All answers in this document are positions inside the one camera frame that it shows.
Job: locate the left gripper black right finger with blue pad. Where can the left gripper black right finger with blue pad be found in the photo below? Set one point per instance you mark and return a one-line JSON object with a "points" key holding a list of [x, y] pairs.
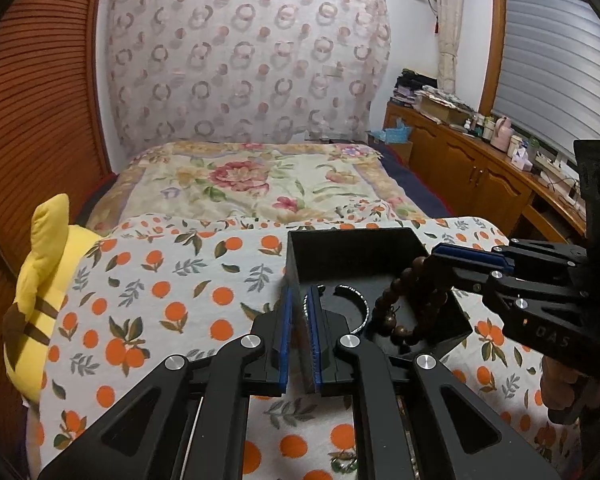
{"points": [[413, 419]]}

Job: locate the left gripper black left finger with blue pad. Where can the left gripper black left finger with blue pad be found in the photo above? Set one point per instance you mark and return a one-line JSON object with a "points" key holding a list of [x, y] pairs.
{"points": [[186, 419]]}

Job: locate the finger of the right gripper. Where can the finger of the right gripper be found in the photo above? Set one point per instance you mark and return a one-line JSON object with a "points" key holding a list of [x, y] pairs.
{"points": [[447, 273], [470, 258]]}

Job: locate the black open jewelry box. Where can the black open jewelry box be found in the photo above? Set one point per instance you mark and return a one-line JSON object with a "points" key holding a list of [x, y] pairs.
{"points": [[367, 261]]}

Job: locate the person's hand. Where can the person's hand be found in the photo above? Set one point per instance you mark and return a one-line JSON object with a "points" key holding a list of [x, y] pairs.
{"points": [[563, 391]]}

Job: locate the wooden sideboard cabinet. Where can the wooden sideboard cabinet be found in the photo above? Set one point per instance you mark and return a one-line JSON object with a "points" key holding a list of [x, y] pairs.
{"points": [[474, 179]]}

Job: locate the white power strip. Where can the white power strip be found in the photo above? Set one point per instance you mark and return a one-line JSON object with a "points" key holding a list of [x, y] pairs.
{"points": [[557, 180]]}

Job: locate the pink bottle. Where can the pink bottle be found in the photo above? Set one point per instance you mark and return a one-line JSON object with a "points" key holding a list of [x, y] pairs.
{"points": [[503, 131]]}

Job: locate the orange print bed sheet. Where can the orange print bed sheet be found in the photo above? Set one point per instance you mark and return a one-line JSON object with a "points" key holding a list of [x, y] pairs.
{"points": [[160, 285]]}

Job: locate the blue tissue box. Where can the blue tissue box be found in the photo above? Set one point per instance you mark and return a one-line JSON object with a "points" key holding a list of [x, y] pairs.
{"points": [[398, 134]]}

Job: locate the grey window blind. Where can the grey window blind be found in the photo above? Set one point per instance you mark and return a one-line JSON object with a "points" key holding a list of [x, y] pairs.
{"points": [[549, 83]]}

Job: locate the yellow plush toy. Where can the yellow plush toy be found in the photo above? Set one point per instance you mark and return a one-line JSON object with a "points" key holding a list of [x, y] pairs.
{"points": [[57, 247]]}

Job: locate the floral quilt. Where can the floral quilt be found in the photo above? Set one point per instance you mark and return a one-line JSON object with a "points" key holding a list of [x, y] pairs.
{"points": [[267, 183]]}

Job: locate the beige side curtain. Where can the beige side curtain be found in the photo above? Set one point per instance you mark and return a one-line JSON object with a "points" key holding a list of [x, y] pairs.
{"points": [[449, 15]]}

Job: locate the circle pattern lace curtain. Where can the circle pattern lace curtain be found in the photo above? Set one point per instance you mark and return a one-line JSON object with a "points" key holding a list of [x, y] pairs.
{"points": [[245, 71]]}

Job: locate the wooden louvered wardrobe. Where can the wooden louvered wardrobe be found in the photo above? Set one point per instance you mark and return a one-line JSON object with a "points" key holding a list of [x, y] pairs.
{"points": [[51, 140]]}

